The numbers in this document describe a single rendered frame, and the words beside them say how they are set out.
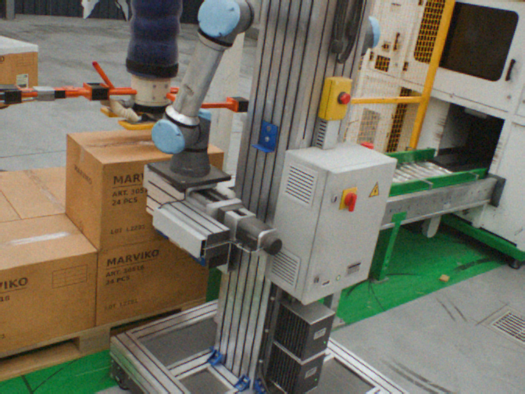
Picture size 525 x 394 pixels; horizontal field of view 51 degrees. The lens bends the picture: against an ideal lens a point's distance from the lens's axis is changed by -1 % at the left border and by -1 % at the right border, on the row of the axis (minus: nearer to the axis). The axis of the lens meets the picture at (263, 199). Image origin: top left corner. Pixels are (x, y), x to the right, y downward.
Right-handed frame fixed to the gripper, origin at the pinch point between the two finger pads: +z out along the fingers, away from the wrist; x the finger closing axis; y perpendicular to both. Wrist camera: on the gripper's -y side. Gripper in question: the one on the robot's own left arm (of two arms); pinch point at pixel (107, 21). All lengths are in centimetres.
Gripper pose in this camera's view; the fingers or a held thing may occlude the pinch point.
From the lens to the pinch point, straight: 197.0
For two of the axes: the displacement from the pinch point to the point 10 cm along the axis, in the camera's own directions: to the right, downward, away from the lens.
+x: -7.3, 1.6, -6.7
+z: -1.5, 9.1, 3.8
